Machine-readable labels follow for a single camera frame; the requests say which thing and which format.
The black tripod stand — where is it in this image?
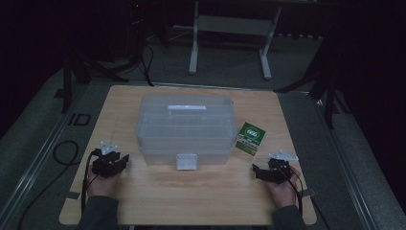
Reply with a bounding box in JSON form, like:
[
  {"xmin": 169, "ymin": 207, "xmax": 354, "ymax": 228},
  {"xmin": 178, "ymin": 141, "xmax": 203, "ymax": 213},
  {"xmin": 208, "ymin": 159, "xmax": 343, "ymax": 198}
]
[{"xmin": 60, "ymin": 52, "xmax": 130, "ymax": 115}]

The dark equipment rack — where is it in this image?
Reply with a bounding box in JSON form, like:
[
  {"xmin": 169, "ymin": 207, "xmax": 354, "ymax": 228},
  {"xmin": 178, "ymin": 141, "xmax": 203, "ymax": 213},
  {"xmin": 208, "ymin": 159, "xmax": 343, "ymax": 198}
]
[{"xmin": 121, "ymin": 0, "xmax": 151, "ymax": 63}]

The metal floor rail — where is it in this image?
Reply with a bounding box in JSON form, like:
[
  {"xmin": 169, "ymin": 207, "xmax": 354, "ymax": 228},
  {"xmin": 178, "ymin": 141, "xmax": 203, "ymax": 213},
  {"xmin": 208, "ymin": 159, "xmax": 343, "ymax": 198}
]
[
  {"xmin": 311, "ymin": 95, "xmax": 384, "ymax": 230},
  {"xmin": 0, "ymin": 83, "xmax": 91, "ymax": 226}
]

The person's left hand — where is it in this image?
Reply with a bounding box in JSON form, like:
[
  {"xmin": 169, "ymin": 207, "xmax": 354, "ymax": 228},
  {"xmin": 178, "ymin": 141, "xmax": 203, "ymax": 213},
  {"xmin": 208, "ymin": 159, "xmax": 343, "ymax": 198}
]
[{"xmin": 86, "ymin": 163, "xmax": 124, "ymax": 197}]

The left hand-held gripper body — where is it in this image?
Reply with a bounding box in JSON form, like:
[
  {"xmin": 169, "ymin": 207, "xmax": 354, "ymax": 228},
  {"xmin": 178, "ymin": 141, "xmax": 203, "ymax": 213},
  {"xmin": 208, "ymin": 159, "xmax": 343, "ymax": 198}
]
[{"xmin": 91, "ymin": 141, "xmax": 124, "ymax": 179}]

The black angled stand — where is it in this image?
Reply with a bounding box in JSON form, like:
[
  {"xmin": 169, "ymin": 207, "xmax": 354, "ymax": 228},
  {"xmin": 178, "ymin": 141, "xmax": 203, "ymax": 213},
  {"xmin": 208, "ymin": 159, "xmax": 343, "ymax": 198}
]
[{"xmin": 273, "ymin": 39, "xmax": 352, "ymax": 130}]

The clear plastic storage box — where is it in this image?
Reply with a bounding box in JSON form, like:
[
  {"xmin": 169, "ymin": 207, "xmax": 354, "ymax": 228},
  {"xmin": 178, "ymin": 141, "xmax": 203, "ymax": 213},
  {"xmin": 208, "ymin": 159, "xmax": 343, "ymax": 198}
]
[{"xmin": 136, "ymin": 92, "xmax": 239, "ymax": 172}]

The black looped floor cable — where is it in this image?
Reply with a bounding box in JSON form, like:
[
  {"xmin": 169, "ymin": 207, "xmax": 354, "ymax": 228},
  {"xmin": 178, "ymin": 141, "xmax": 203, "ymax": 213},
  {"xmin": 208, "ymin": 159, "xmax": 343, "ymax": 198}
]
[{"xmin": 16, "ymin": 140, "xmax": 81, "ymax": 230}]

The green card box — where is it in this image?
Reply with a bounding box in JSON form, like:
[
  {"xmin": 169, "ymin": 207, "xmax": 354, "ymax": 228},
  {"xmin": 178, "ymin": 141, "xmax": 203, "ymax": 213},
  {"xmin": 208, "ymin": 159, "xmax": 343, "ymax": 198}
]
[{"xmin": 235, "ymin": 121, "xmax": 267, "ymax": 157}]

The person's right hand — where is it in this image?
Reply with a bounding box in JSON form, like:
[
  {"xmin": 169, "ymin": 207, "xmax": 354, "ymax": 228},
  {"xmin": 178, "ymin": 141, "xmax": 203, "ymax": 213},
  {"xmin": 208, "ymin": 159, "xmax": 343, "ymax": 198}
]
[{"xmin": 266, "ymin": 165, "xmax": 302, "ymax": 209}]

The grey tape piece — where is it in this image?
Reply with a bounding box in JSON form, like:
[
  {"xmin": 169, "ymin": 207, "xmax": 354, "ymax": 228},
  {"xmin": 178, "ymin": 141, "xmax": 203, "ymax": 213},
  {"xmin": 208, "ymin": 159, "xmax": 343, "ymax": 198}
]
[
  {"xmin": 298, "ymin": 188, "xmax": 317, "ymax": 198},
  {"xmin": 64, "ymin": 190, "xmax": 81, "ymax": 201}
]

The white metal stand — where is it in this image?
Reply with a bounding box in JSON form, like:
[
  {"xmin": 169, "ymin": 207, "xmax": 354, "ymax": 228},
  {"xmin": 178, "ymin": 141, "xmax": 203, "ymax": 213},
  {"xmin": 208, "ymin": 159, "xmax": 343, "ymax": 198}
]
[{"xmin": 188, "ymin": 0, "xmax": 283, "ymax": 81}]

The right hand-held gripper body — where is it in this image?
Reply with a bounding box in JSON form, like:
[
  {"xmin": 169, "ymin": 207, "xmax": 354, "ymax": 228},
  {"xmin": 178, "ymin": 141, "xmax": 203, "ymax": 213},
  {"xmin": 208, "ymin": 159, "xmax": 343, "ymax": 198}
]
[{"xmin": 266, "ymin": 149, "xmax": 300, "ymax": 185}]

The black hanging cable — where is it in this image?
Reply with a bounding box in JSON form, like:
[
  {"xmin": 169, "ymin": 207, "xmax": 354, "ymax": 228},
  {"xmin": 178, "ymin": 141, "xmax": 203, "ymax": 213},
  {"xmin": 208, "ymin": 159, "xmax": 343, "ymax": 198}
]
[{"xmin": 139, "ymin": 41, "xmax": 155, "ymax": 87}]

